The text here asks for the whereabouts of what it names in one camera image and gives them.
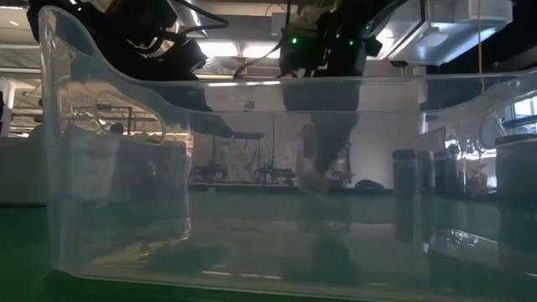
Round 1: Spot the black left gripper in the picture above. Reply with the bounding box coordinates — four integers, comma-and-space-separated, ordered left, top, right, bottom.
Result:
138, 23, 235, 138

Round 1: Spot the large jar black lid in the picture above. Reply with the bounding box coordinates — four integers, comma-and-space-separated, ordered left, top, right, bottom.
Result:
494, 133, 537, 198

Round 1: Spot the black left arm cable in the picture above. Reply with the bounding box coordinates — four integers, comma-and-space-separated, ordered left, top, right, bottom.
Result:
171, 0, 231, 35

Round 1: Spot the ceiling light fixture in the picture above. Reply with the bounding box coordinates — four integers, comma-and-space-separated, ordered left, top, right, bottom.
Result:
196, 39, 282, 60

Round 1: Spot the black rounded object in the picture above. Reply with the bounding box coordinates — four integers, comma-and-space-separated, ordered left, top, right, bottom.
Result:
355, 179, 385, 190

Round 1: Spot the large clear plastic bin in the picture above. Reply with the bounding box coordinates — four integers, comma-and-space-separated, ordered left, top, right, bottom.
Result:
38, 4, 537, 302

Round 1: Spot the metal shelf cart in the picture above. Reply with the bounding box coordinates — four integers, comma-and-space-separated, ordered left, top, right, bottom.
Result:
333, 140, 352, 188

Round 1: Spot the black frame white backdrop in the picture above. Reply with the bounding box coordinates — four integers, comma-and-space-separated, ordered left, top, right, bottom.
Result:
211, 112, 278, 185

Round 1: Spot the black table edge rail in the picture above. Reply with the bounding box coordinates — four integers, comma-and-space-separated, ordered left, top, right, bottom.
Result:
188, 182, 395, 195

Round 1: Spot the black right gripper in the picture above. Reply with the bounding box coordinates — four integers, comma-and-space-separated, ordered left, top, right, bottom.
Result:
279, 23, 383, 175

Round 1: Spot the grey ceiling box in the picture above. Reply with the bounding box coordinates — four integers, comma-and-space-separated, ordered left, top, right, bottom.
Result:
270, 12, 290, 37

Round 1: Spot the yellow hanging cable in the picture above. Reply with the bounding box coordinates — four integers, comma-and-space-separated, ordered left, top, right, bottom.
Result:
477, 0, 484, 91

